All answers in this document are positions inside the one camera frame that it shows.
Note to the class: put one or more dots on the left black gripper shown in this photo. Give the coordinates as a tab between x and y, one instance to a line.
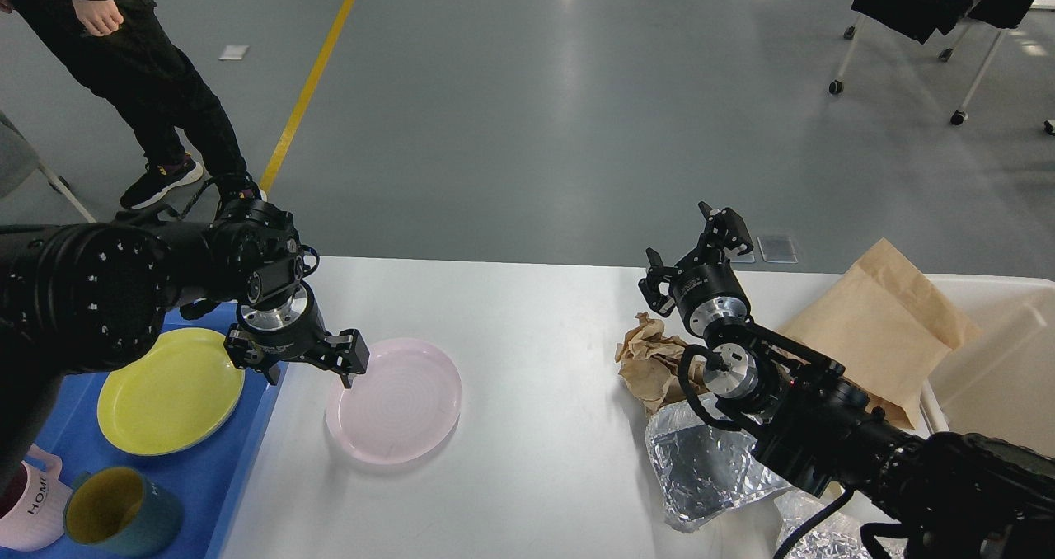
294	331

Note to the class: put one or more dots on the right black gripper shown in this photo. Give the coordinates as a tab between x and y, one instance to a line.
710	291

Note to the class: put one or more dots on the pink plate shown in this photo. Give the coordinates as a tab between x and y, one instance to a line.
408	402

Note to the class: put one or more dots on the teal mug yellow inside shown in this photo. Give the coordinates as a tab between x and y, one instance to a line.
120	511

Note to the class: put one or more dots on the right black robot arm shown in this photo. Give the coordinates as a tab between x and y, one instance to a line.
949	495

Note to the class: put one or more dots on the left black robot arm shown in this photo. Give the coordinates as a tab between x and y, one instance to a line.
91	298

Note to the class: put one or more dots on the crumpled brown paper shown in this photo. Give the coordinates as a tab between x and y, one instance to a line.
648	360

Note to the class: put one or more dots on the yellow plate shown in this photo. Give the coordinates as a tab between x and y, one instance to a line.
174	398

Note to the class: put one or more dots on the aluminium foil container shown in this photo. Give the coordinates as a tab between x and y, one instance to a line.
703	471

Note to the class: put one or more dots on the brown paper bag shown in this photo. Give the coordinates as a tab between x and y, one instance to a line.
889	326

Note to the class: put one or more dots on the white clothes rack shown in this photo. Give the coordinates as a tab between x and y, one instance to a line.
978	78

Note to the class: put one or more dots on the crumpled foil piece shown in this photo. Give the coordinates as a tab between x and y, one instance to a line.
838	536

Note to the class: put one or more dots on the pink HOME mug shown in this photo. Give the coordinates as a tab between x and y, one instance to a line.
34	504

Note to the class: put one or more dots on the white plastic bin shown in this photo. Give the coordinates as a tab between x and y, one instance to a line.
1002	383

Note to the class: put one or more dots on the person in black trousers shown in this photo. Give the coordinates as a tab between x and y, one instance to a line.
118	50

